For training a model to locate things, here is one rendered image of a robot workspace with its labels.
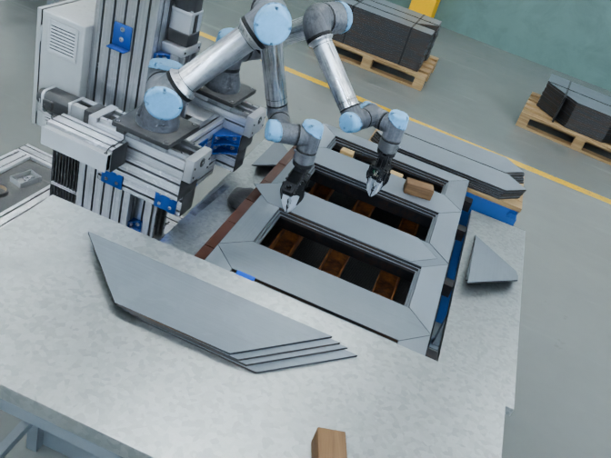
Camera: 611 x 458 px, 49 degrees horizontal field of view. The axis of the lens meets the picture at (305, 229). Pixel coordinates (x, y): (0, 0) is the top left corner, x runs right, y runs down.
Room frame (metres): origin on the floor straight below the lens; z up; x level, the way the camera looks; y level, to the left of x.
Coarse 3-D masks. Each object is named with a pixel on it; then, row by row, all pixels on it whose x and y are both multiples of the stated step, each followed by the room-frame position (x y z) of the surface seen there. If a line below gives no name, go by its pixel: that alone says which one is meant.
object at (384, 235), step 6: (378, 222) 2.26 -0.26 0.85; (378, 228) 2.21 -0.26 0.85; (384, 228) 2.22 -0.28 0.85; (390, 228) 2.24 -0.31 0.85; (378, 234) 2.17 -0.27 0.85; (384, 234) 2.18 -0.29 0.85; (390, 234) 2.19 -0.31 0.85; (372, 240) 2.11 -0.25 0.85; (378, 240) 2.13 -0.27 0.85; (384, 240) 2.14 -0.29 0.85; (390, 240) 2.15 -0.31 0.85; (378, 246) 2.09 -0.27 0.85; (384, 246) 2.10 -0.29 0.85; (390, 246) 2.11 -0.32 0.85
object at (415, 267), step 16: (352, 144) 2.89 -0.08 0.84; (336, 176) 2.55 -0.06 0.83; (432, 176) 2.83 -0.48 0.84; (384, 192) 2.52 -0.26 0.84; (416, 208) 2.49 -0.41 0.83; (272, 224) 2.03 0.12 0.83; (304, 224) 2.10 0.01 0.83; (320, 224) 2.11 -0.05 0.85; (432, 224) 2.41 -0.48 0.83; (256, 240) 1.90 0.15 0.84; (336, 240) 2.08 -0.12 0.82; (352, 240) 2.09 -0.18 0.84; (384, 256) 2.06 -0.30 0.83; (416, 272) 2.04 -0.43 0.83; (272, 288) 1.67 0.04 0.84; (384, 336) 1.61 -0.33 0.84
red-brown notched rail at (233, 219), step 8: (288, 152) 2.63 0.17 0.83; (280, 160) 2.53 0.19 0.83; (288, 160) 2.55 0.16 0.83; (280, 168) 2.46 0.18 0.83; (272, 176) 2.37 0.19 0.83; (256, 192) 2.22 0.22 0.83; (248, 200) 2.14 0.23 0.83; (240, 208) 2.07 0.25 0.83; (248, 208) 2.09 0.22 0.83; (232, 216) 2.00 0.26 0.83; (240, 216) 2.02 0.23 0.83; (224, 224) 1.94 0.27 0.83; (232, 224) 1.95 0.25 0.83; (216, 232) 1.88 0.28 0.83; (224, 232) 1.89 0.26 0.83; (208, 240) 1.82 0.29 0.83; (216, 240) 1.84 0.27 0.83; (208, 248) 1.78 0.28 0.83; (200, 256) 1.72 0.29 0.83
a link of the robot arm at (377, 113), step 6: (366, 102) 2.40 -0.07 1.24; (366, 108) 2.33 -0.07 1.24; (372, 108) 2.35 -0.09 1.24; (378, 108) 2.37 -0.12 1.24; (372, 114) 2.32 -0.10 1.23; (378, 114) 2.35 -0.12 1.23; (384, 114) 2.34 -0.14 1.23; (372, 120) 2.31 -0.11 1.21; (378, 120) 2.33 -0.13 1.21; (378, 126) 2.33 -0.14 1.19
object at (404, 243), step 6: (396, 234) 2.21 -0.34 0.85; (402, 234) 2.22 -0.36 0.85; (408, 234) 2.24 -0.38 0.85; (396, 240) 2.17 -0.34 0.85; (402, 240) 2.18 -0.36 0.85; (408, 240) 2.20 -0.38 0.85; (414, 240) 2.21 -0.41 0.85; (396, 246) 2.13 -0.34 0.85; (402, 246) 2.14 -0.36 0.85; (408, 246) 2.15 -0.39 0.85; (414, 246) 2.16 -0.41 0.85; (390, 252) 2.08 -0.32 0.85; (396, 252) 2.09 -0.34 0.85; (402, 252) 2.10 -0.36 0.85; (408, 252) 2.12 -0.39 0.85; (408, 258) 2.07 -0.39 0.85
